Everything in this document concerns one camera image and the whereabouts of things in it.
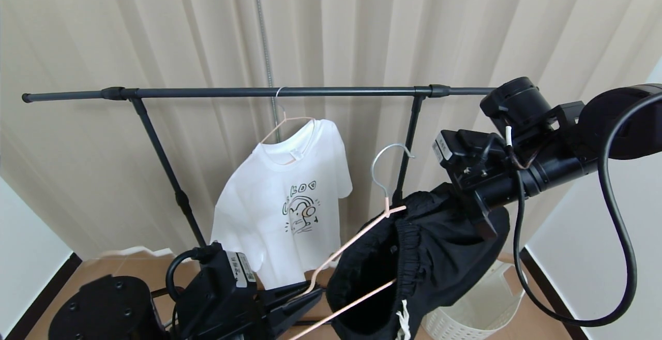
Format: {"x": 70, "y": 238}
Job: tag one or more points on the beige curtain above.
{"x": 129, "y": 19}

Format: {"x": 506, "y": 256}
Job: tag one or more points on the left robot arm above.
{"x": 103, "y": 309}

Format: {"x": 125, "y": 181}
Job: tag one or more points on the pink clothes hanger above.
{"x": 271, "y": 133}
{"x": 357, "y": 236}

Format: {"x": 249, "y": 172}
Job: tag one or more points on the black shorts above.
{"x": 439, "y": 247}

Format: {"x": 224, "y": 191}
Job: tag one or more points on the white t-shirt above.
{"x": 258, "y": 216}

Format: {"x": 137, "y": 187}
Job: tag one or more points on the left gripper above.
{"x": 258, "y": 319}

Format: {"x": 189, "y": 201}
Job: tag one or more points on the black clothes rack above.
{"x": 207, "y": 92}

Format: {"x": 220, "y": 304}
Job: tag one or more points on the white laundry basket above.
{"x": 486, "y": 304}

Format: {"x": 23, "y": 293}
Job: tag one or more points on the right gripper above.
{"x": 532, "y": 179}

